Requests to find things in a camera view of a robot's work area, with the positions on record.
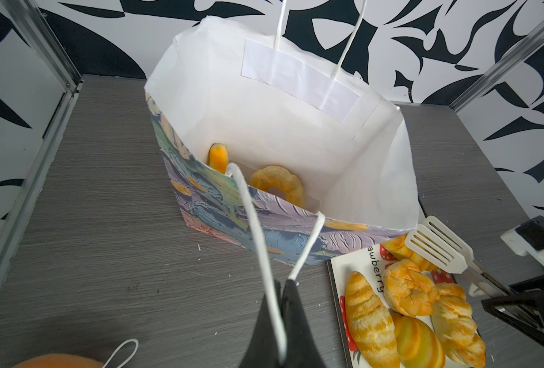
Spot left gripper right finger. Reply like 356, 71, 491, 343
282, 280, 325, 368

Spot fake twisted bread roll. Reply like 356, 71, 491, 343
431, 283, 486, 367

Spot round fake pastry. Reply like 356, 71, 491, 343
383, 259, 439, 317

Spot orange plush toy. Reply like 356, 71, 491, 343
11, 338, 139, 368

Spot white strawberry tray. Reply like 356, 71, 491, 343
328, 243, 484, 368

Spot floral paper gift bag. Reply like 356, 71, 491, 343
144, 0, 420, 364

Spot long fake croissant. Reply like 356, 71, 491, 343
382, 235, 438, 272

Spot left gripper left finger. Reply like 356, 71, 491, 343
239, 296, 280, 368

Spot fake ring donut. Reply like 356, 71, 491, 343
250, 165, 306, 208

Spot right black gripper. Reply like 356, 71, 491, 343
405, 216, 544, 347

